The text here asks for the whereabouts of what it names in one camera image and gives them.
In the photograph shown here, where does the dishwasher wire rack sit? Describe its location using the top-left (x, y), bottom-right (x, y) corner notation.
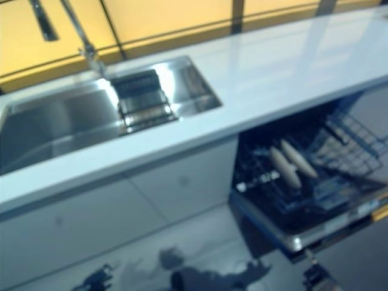
top-left (312, 113), bottom-right (388, 176)
top-left (239, 133), bottom-right (380, 219)

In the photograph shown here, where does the white cabinet door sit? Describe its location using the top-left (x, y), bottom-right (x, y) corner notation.
top-left (129, 138), bottom-right (240, 232)
top-left (0, 178), bottom-right (168, 271)

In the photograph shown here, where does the stainless steel kitchen sink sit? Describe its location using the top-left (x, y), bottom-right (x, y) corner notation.
top-left (0, 55), bottom-right (224, 176)

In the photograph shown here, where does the dishwasher lower wire rack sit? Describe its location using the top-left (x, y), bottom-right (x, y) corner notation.
top-left (239, 133), bottom-right (380, 219)

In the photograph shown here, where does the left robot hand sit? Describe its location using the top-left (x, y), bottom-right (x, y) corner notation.
top-left (80, 263), bottom-right (121, 291)

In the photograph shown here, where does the black steel roll-up drying rack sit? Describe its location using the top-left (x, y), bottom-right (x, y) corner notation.
top-left (110, 69), bottom-right (179, 136)

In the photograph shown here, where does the dishwasher upper wire rack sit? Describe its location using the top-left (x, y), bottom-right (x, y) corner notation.
top-left (312, 113), bottom-right (388, 176)

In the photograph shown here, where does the left robot leg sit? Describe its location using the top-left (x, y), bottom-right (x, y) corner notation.
top-left (171, 266), bottom-right (231, 291)

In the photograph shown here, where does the cream round plate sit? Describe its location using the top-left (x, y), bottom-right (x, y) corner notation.
top-left (269, 147), bottom-right (303, 189)
top-left (280, 139), bottom-right (319, 179)

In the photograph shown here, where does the chrome gooseneck faucet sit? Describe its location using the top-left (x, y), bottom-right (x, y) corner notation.
top-left (28, 0), bottom-right (105, 77)

